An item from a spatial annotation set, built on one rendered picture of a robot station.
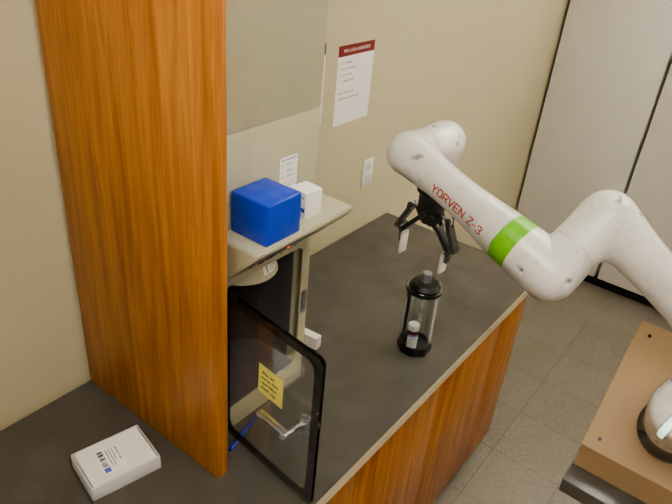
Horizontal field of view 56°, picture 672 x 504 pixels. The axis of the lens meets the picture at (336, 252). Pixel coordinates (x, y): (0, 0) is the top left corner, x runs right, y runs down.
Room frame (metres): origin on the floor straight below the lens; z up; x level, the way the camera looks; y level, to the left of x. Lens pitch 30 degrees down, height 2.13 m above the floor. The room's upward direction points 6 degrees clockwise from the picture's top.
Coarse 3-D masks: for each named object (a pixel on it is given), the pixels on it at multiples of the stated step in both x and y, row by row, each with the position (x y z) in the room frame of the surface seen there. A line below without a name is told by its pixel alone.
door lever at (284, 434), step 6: (258, 414) 0.92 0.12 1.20; (264, 414) 0.92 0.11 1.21; (264, 420) 0.91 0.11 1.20; (270, 420) 0.91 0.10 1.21; (300, 420) 0.91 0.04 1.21; (270, 426) 0.90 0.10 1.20; (276, 426) 0.89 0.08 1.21; (282, 426) 0.89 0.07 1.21; (294, 426) 0.90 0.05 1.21; (300, 426) 0.90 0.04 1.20; (276, 432) 0.89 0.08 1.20; (282, 432) 0.88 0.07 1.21; (288, 432) 0.88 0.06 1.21; (294, 432) 0.89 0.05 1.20; (282, 438) 0.87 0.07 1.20; (288, 438) 0.88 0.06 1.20
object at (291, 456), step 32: (256, 320) 1.01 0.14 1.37; (256, 352) 1.01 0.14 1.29; (288, 352) 0.94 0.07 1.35; (256, 384) 1.00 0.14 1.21; (288, 384) 0.94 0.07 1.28; (320, 384) 0.88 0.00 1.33; (256, 416) 1.00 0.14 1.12; (288, 416) 0.94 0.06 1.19; (320, 416) 0.88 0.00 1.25; (256, 448) 1.00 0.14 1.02; (288, 448) 0.93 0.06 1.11; (288, 480) 0.93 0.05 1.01
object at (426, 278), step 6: (426, 270) 1.54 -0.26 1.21; (420, 276) 1.55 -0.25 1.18; (426, 276) 1.51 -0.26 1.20; (432, 276) 1.56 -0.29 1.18; (414, 282) 1.51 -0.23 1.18; (420, 282) 1.52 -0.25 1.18; (426, 282) 1.51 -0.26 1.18; (432, 282) 1.52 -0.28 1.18; (438, 282) 1.53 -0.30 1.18; (414, 288) 1.50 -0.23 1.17; (420, 288) 1.49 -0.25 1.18; (426, 288) 1.49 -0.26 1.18; (432, 288) 1.49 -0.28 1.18; (438, 288) 1.50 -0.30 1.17
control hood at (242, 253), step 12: (324, 204) 1.28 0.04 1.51; (336, 204) 1.29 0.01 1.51; (348, 204) 1.29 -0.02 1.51; (312, 216) 1.22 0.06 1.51; (324, 216) 1.22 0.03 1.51; (336, 216) 1.23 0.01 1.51; (300, 228) 1.16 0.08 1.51; (312, 228) 1.17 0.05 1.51; (228, 240) 1.08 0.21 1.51; (240, 240) 1.08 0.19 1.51; (288, 240) 1.11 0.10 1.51; (228, 252) 1.07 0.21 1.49; (240, 252) 1.05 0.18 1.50; (252, 252) 1.04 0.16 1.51; (264, 252) 1.05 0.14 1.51; (228, 264) 1.07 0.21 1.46; (240, 264) 1.05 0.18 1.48; (252, 264) 1.06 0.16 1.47; (228, 276) 1.07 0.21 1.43
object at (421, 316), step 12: (408, 288) 1.50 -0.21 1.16; (420, 300) 1.48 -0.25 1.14; (432, 300) 1.48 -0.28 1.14; (408, 312) 1.50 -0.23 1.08; (420, 312) 1.48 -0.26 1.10; (432, 312) 1.49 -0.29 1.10; (408, 324) 1.49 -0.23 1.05; (420, 324) 1.48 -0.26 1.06; (432, 324) 1.50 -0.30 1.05; (408, 336) 1.49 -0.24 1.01; (420, 336) 1.48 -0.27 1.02; (420, 348) 1.48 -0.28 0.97
